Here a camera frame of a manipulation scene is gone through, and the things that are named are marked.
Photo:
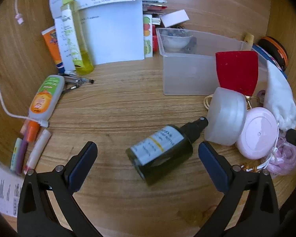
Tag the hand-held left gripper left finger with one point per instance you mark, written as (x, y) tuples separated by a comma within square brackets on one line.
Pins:
[(82, 167)]

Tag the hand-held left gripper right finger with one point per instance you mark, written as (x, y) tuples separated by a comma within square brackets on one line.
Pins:
[(213, 167)]

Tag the pink round case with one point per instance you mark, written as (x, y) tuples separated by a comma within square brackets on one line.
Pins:
[(257, 132)]

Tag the translucent white round jar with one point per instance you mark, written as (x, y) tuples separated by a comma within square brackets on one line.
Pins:
[(225, 117)]

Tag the dark green spray bottle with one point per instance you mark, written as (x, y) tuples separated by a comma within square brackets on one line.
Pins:
[(160, 150)]

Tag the red felt cloth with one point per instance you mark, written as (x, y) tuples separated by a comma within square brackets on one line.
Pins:
[(236, 71)]

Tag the clear plastic storage box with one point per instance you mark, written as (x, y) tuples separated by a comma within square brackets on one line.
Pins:
[(187, 74)]

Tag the purple pen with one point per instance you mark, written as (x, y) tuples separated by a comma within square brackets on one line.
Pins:
[(22, 153)]

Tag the orange marker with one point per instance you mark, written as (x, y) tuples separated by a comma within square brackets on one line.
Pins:
[(32, 130)]

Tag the black orange round case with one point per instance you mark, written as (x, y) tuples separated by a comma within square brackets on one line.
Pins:
[(273, 50)]

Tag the blue pencil pouch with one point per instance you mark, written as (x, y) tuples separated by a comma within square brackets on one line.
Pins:
[(266, 54)]

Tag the printed paper slip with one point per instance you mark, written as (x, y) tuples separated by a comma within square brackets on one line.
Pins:
[(5, 190)]

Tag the beige tube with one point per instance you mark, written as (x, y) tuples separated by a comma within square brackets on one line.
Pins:
[(249, 39)]

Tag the orange toothpaste box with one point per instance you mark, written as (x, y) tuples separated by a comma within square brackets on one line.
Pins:
[(53, 47)]

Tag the white bowl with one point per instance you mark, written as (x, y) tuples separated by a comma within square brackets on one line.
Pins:
[(175, 40)]

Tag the white paper sheets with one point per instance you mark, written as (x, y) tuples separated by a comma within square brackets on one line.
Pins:
[(116, 34)]

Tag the fruit print box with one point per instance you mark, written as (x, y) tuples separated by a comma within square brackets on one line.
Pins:
[(148, 34)]

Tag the small white box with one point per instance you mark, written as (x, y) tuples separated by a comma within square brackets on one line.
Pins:
[(174, 18)]

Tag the stack of colourful cards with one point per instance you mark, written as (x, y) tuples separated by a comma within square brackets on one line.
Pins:
[(154, 5)]

